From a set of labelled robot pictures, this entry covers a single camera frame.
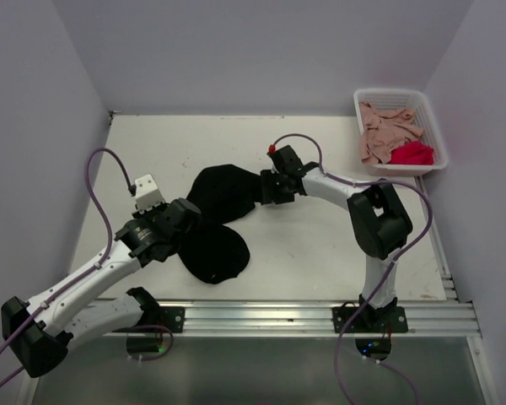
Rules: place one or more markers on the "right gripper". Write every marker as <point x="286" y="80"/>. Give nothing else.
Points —
<point x="269" y="192"/>

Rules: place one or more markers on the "black t shirt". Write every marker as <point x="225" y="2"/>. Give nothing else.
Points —
<point x="213" y="252"/>

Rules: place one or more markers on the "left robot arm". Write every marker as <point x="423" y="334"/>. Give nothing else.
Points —
<point x="42" y="330"/>

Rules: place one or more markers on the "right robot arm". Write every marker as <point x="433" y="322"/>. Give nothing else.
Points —
<point x="380" y="225"/>

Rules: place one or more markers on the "beige t shirt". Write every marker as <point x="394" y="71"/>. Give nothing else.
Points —
<point x="385" y="131"/>

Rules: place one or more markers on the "red t shirt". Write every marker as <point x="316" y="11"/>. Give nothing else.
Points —
<point x="413" y="153"/>

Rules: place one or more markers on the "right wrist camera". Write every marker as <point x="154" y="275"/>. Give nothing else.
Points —
<point x="281" y="157"/>

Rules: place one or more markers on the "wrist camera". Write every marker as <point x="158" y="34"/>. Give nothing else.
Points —
<point x="146" y="194"/>
<point x="281" y="157"/>

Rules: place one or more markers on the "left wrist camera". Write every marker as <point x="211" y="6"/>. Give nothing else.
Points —
<point x="146" y="194"/>

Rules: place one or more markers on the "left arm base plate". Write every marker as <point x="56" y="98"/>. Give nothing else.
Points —
<point x="171" y="317"/>

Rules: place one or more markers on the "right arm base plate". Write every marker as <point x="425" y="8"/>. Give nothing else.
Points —
<point x="369" y="320"/>

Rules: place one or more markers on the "aluminium mounting rail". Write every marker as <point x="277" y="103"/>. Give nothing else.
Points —
<point x="317" y="318"/>

